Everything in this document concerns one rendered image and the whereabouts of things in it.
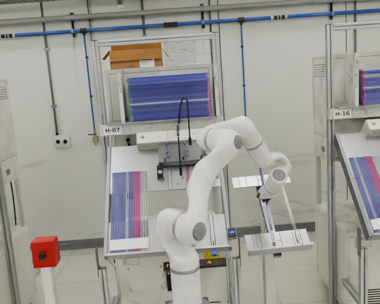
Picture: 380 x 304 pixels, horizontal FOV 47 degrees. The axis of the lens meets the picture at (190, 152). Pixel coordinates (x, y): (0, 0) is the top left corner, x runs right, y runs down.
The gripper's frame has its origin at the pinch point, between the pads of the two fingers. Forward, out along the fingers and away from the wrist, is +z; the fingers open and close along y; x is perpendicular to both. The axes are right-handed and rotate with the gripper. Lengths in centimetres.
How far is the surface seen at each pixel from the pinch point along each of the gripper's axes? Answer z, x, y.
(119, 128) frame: 20, -63, 77
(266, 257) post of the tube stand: 30.5, 24.4, -1.9
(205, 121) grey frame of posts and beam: 16, -60, 23
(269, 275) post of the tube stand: 37, 33, -3
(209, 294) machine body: 67, 35, 30
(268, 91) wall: 125, -152, -59
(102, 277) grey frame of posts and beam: 30, 26, 92
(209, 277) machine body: 61, 27, 29
